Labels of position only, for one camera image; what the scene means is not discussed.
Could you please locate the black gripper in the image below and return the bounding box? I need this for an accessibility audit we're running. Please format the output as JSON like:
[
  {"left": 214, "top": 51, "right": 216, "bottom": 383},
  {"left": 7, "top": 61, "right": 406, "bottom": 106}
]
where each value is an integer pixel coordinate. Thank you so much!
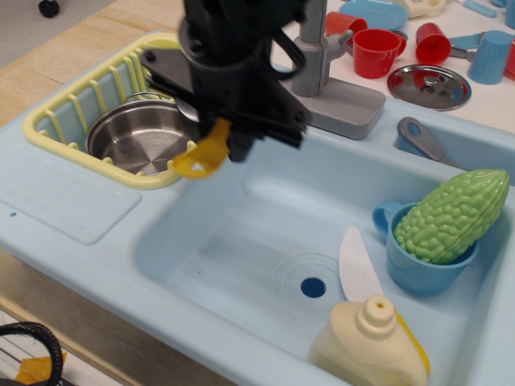
[{"left": 141, "top": 39, "right": 311, "bottom": 162}]

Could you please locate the yellow dish brush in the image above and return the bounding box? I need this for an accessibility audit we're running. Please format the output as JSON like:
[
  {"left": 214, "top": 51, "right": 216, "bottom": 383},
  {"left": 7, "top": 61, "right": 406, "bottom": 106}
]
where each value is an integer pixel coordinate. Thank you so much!
[{"left": 171, "top": 117, "right": 231, "bottom": 179}]

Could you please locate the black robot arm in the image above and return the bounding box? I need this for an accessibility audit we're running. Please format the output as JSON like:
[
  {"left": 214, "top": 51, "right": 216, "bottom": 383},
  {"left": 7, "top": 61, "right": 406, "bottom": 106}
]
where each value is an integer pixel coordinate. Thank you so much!
[{"left": 141, "top": 1, "right": 311, "bottom": 162}]

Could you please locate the stainless steel pot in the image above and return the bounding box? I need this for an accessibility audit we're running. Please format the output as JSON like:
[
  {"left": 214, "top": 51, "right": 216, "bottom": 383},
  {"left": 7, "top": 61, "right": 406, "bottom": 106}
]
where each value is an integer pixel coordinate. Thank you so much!
[{"left": 85, "top": 92, "right": 200, "bottom": 175}]

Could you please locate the steel pot lid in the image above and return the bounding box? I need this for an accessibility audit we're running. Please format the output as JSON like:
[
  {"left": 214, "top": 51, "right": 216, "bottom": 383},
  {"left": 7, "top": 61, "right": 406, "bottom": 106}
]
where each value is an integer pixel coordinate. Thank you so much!
[{"left": 387, "top": 64, "right": 472, "bottom": 111}]

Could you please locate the grey toy faucet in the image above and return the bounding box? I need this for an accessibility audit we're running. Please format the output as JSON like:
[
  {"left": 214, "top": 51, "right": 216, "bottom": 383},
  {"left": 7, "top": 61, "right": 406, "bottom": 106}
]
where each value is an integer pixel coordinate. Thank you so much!
[{"left": 282, "top": 1, "right": 386, "bottom": 140}]

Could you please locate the light blue toy sink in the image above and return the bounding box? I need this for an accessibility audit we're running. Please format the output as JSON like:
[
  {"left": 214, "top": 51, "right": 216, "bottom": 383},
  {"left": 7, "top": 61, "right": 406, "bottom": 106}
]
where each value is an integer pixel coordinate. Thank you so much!
[{"left": 1, "top": 98, "right": 514, "bottom": 385}]

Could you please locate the red cup behind faucet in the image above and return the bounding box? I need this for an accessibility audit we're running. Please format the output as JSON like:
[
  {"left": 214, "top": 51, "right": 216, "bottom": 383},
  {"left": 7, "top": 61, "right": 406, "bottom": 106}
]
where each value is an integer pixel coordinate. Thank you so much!
[{"left": 324, "top": 11, "right": 369, "bottom": 37}]

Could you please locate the pale yellow dish rack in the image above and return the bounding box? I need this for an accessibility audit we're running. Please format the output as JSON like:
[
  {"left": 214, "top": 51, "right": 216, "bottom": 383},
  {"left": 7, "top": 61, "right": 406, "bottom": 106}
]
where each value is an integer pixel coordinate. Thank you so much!
[{"left": 22, "top": 32, "right": 179, "bottom": 190}]

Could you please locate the grey plastic spatula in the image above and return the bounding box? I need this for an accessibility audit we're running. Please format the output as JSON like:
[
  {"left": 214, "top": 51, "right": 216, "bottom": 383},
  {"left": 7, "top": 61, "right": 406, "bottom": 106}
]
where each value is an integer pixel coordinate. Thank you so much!
[{"left": 398, "top": 117, "right": 459, "bottom": 168}]

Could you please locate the blue plastic plate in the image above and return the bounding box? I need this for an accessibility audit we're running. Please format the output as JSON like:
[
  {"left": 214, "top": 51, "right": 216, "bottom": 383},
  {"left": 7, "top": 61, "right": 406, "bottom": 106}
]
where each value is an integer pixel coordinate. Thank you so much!
[{"left": 338, "top": 0, "right": 409, "bottom": 31}]

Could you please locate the white plastic knife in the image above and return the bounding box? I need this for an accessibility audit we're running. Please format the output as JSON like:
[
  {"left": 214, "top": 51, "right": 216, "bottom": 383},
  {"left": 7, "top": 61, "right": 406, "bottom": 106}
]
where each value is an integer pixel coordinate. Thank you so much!
[{"left": 338, "top": 228, "right": 384, "bottom": 302}]

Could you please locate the black caster wheel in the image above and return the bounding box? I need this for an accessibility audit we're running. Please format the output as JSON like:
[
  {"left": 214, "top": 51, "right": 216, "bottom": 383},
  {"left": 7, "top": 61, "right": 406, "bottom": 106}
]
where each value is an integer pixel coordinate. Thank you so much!
[{"left": 38, "top": 0, "right": 60, "bottom": 18}]

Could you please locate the red cup lying down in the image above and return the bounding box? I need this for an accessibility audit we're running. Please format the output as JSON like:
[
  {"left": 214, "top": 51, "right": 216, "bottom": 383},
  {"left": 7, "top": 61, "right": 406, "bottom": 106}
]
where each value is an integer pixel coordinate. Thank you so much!
[{"left": 415, "top": 23, "right": 452, "bottom": 64}]

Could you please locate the cream toy appliance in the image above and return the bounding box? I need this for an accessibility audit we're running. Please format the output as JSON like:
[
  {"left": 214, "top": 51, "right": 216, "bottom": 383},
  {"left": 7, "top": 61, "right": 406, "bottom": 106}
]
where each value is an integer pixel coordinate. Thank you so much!
[{"left": 396, "top": 0, "right": 447, "bottom": 18}]

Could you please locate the blue plastic cup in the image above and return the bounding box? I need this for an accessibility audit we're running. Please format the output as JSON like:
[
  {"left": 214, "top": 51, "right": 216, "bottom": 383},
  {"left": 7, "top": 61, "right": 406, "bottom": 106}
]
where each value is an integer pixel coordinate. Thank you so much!
[{"left": 372, "top": 200, "right": 480, "bottom": 296}]

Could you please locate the green bitter melon toy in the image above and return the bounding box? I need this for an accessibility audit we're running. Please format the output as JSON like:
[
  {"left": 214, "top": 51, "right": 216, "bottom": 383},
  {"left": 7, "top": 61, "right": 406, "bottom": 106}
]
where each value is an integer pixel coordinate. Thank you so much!
[{"left": 393, "top": 169, "right": 510, "bottom": 265}]

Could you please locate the cream soap bottle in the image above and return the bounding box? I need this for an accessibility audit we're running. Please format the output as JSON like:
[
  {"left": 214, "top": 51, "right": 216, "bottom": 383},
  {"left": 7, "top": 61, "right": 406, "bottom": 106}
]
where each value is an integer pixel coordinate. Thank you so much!
[{"left": 308, "top": 296, "right": 429, "bottom": 385}]

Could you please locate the light blue tumbler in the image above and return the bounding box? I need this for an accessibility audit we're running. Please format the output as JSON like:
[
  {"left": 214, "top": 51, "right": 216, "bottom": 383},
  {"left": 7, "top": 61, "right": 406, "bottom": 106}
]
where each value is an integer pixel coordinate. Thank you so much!
[{"left": 468, "top": 31, "right": 514, "bottom": 85}]

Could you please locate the blue plastic utensil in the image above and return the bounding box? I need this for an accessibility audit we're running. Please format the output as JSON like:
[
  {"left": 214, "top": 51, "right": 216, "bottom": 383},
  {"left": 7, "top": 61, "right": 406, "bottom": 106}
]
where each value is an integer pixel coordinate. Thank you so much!
[{"left": 461, "top": 0, "right": 497, "bottom": 18}]

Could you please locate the yellow tape piece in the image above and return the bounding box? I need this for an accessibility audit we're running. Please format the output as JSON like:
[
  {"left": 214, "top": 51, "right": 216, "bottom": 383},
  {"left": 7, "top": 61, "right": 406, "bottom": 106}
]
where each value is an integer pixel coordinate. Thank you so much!
[{"left": 14, "top": 356, "right": 52, "bottom": 385}]

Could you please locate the red cup with handle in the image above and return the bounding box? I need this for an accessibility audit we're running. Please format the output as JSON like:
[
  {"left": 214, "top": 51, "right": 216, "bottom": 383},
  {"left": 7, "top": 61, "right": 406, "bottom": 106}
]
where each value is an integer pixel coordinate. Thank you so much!
[{"left": 352, "top": 29, "right": 407, "bottom": 79}]

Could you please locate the blue handled utensil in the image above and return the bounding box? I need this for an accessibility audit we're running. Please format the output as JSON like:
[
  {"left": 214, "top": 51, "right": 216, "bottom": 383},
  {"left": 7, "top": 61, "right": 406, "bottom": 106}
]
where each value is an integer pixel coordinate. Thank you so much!
[{"left": 450, "top": 32, "right": 484, "bottom": 63}]

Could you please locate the black cable loop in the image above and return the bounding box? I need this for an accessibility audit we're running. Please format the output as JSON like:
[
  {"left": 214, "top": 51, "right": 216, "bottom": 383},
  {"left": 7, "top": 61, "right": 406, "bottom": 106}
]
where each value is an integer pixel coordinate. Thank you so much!
[{"left": 0, "top": 321, "right": 64, "bottom": 386}]

